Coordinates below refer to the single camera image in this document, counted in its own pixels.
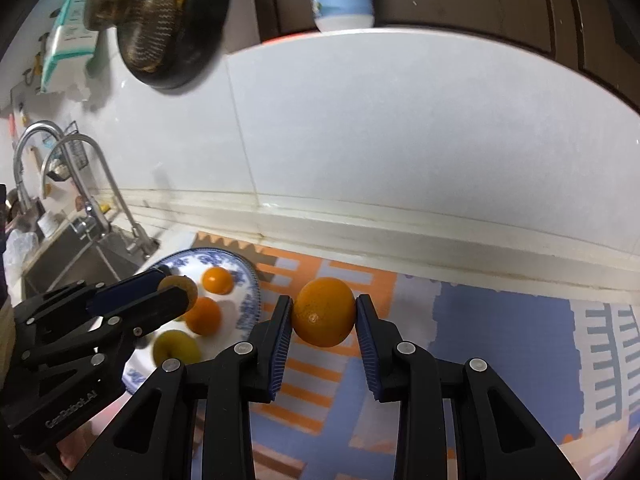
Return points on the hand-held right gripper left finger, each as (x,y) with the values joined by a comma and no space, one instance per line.
(282,340)

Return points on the teal and white packet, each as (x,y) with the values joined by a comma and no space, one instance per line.
(70,40)

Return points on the clear plastic bag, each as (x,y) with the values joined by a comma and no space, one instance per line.
(20,252)

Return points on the green citrus fruit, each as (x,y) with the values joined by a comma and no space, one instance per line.
(176,347)

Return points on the brass ladle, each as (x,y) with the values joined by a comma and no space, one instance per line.
(107,0)

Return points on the steel kitchen faucet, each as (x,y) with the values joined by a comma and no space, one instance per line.
(22,160)
(112,190)

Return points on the stainless steel sink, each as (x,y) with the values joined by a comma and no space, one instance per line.
(75,260)

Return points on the blue and white porcelain plate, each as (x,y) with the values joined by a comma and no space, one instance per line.
(240,310)

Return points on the small yellow fruit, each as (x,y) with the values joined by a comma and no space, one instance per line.
(182,282)

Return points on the patterned orange and blue mat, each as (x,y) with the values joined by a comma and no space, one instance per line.
(475,340)

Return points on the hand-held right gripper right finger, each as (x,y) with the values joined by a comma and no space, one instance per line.
(365,345)

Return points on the person's left hand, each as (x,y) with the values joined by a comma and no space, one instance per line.
(77,447)

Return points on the black hanging pan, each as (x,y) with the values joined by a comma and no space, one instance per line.
(200,25)

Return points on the orange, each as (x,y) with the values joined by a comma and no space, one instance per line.
(204,316)
(217,280)
(324,312)

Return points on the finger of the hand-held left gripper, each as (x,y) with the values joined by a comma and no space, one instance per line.
(130,287)
(150,310)

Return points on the white bowl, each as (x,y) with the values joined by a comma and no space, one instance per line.
(50,225)

